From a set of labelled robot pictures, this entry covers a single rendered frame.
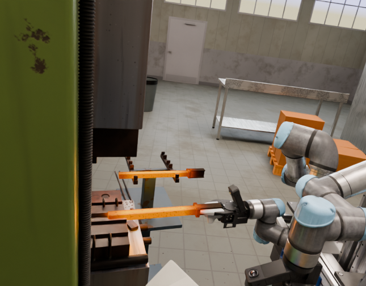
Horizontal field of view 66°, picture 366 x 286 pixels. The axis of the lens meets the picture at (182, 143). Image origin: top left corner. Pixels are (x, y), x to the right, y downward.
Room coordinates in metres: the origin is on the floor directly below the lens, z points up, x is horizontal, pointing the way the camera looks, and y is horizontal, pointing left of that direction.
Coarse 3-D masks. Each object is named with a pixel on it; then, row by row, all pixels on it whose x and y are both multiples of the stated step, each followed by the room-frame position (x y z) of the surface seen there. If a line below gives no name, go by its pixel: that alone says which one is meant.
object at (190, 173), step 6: (120, 174) 1.20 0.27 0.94; (126, 174) 1.21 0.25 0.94; (132, 174) 1.22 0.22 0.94; (138, 174) 1.23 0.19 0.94; (144, 174) 1.24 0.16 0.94; (150, 174) 1.25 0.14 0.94; (156, 174) 1.26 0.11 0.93; (162, 174) 1.27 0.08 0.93; (168, 174) 1.28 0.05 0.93; (174, 174) 1.29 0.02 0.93; (180, 174) 1.30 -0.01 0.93; (186, 174) 1.31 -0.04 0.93; (192, 174) 1.34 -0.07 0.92; (198, 174) 1.35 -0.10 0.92
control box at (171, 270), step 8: (168, 264) 0.41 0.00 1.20; (176, 264) 0.41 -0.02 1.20; (160, 272) 0.40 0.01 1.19; (168, 272) 0.39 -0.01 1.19; (176, 272) 0.39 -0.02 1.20; (184, 272) 0.39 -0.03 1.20; (152, 280) 0.39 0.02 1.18; (160, 280) 0.38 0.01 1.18; (168, 280) 0.38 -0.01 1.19; (176, 280) 0.38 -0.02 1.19; (184, 280) 0.38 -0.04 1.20; (192, 280) 0.38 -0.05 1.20
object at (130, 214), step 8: (152, 208) 0.85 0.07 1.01; (160, 208) 0.86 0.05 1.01; (168, 208) 0.87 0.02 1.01; (176, 208) 0.87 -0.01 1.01; (184, 208) 0.88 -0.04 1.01; (192, 208) 0.89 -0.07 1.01; (200, 208) 0.89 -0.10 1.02; (208, 208) 0.90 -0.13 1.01; (216, 208) 0.91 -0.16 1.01; (112, 216) 0.78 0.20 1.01; (120, 216) 0.79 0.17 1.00; (128, 216) 0.80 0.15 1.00; (136, 216) 0.81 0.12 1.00; (144, 216) 0.82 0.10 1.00; (152, 216) 0.83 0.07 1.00; (160, 216) 0.84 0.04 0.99; (168, 216) 0.85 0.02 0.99
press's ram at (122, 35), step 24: (96, 0) 0.61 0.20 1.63; (120, 0) 0.63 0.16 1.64; (144, 0) 0.64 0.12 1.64; (96, 24) 0.61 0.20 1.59; (120, 24) 0.63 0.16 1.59; (144, 24) 0.64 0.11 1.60; (96, 48) 0.61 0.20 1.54; (120, 48) 0.63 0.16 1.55; (144, 48) 0.64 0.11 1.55; (96, 72) 0.61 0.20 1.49; (120, 72) 0.63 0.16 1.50; (144, 72) 0.65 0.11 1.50; (96, 96) 0.61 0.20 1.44; (120, 96) 0.63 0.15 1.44; (144, 96) 0.65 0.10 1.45; (96, 120) 0.61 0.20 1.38; (120, 120) 0.63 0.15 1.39
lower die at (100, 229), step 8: (96, 208) 0.83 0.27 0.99; (104, 208) 0.84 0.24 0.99; (112, 208) 0.85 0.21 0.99; (120, 208) 0.85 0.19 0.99; (96, 224) 0.75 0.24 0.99; (104, 224) 0.76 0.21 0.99; (112, 224) 0.76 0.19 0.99; (120, 224) 0.77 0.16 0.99; (96, 232) 0.72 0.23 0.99; (104, 232) 0.72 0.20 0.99; (112, 232) 0.73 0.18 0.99; (120, 232) 0.73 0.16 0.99; (96, 240) 0.69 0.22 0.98; (104, 240) 0.70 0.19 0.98; (112, 240) 0.70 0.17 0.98; (120, 240) 0.71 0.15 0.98; (128, 240) 0.71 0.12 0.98; (96, 248) 0.66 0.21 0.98; (104, 248) 0.67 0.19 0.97; (112, 248) 0.68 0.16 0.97; (120, 248) 0.69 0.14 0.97; (128, 248) 0.69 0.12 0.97; (96, 256) 0.66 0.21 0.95; (104, 256) 0.67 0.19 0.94; (112, 256) 0.68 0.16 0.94
